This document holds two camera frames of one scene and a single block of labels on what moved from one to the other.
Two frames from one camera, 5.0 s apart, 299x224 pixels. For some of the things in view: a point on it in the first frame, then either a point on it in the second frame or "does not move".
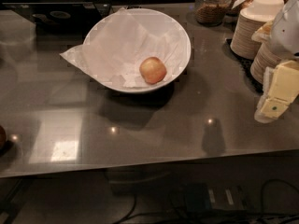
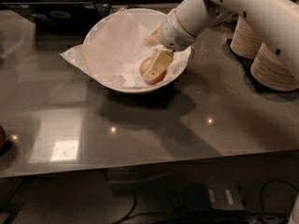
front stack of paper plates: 264,59 does not move
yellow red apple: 152,70 does not move
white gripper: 286,32 -> 173,32
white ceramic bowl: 118,42 does not move
